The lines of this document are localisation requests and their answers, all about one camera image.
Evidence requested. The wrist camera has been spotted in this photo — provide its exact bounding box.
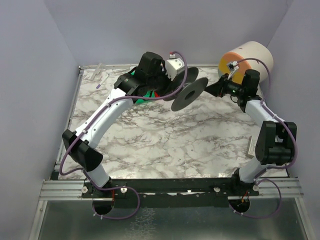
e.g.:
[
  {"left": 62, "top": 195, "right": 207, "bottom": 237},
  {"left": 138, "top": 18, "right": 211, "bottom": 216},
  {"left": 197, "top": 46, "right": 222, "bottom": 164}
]
[
  {"left": 226, "top": 61, "right": 239, "bottom": 80},
  {"left": 165, "top": 57, "right": 185, "bottom": 80}
]

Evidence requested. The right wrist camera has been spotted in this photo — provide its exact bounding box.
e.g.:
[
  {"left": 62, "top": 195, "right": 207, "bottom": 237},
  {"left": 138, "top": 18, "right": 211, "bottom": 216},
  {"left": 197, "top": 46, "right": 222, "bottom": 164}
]
[{"left": 226, "top": 61, "right": 239, "bottom": 80}]

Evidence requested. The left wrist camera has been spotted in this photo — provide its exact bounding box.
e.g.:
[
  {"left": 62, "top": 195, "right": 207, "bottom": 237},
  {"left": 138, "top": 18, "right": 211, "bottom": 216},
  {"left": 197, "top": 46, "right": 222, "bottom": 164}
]
[{"left": 165, "top": 57, "right": 185, "bottom": 80}]

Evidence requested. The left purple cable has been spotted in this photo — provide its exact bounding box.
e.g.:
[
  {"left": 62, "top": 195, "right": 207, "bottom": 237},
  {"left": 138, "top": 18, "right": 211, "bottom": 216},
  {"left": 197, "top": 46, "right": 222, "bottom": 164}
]
[{"left": 59, "top": 51, "right": 189, "bottom": 221}]

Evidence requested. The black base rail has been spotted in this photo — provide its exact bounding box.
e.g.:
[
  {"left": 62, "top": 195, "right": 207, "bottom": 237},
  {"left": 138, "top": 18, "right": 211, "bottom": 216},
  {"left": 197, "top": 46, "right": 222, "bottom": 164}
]
[{"left": 82, "top": 177, "right": 259, "bottom": 209}]

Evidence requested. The black spool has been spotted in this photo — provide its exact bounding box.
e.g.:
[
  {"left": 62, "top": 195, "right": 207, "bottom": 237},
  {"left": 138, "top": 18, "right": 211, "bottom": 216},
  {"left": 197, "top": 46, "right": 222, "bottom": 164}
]
[{"left": 164, "top": 67, "right": 209, "bottom": 112}]

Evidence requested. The large cylinder drum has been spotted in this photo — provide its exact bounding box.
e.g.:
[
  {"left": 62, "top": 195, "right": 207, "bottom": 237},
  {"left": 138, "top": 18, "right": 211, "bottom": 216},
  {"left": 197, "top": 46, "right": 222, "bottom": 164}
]
[{"left": 217, "top": 41, "right": 274, "bottom": 84}]

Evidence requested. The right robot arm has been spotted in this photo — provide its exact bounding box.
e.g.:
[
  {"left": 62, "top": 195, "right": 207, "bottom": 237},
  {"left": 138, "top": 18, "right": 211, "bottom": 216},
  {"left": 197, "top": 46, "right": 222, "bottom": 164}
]
[{"left": 205, "top": 69, "right": 298, "bottom": 184}]

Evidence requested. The green plastic bin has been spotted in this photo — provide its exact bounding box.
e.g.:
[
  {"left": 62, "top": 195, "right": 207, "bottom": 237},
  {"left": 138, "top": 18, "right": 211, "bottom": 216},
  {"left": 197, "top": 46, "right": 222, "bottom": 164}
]
[{"left": 135, "top": 91, "right": 155, "bottom": 105}]

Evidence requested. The small white box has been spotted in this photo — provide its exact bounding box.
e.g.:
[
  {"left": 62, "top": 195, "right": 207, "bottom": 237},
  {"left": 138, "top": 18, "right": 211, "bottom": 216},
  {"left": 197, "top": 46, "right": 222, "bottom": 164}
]
[{"left": 246, "top": 136, "right": 257, "bottom": 159}]

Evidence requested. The purple capped marker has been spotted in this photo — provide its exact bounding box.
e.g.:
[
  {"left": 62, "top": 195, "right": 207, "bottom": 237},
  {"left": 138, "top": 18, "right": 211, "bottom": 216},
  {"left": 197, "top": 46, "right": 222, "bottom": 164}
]
[{"left": 96, "top": 74, "right": 110, "bottom": 89}]

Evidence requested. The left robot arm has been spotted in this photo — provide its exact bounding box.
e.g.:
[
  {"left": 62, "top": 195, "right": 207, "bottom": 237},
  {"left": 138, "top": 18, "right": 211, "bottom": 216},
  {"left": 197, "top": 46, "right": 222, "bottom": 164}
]
[{"left": 62, "top": 51, "right": 185, "bottom": 188}]

